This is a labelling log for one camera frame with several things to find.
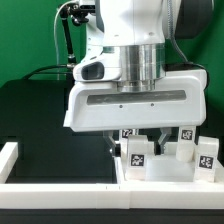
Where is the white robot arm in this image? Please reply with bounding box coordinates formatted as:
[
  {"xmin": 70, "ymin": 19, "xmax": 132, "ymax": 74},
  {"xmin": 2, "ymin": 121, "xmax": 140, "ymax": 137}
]
[{"xmin": 64, "ymin": 0, "xmax": 214, "ymax": 133}]

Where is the white U-shaped obstacle fence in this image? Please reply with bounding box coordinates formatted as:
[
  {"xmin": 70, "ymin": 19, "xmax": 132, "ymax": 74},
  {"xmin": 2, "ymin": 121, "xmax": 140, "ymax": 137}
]
[{"xmin": 0, "ymin": 142, "xmax": 224, "ymax": 209}]

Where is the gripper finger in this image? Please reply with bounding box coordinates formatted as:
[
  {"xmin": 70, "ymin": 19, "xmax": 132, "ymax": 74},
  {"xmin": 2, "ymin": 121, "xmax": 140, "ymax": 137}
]
[
  {"xmin": 157, "ymin": 127, "xmax": 172, "ymax": 155},
  {"xmin": 103, "ymin": 131, "xmax": 116, "ymax": 155}
]

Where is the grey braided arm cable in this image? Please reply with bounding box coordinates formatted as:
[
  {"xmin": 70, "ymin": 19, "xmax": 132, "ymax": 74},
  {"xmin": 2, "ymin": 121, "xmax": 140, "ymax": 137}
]
[{"xmin": 164, "ymin": 0, "xmax": 211, "ymax": 91}]

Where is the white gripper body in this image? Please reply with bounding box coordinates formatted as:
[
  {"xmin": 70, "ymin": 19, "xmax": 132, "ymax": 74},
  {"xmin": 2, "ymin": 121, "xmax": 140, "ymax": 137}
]
[{"xmin": 64, "ymin": 69, "xmax": 207, "ymax": 132}]

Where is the white square table top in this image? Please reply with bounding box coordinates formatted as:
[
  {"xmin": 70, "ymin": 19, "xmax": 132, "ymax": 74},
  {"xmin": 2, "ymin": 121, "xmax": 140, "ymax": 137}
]
[{"xmin": 113, "ymin": 141, "xmax": 224, "ymax": 185}]

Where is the grey hose at robot base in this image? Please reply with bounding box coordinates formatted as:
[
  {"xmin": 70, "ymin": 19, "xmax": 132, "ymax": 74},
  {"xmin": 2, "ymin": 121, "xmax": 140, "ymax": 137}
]
[{"xmin": 53, "ymin": 0, "xmax": 76, "ymax": 66}]

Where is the black cable on table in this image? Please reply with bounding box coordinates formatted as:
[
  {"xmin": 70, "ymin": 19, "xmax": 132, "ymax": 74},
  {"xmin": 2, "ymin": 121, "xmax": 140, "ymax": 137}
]
[{"xmin": 21, "ymin": 63, "xmax": 76, "ymax": 81}]

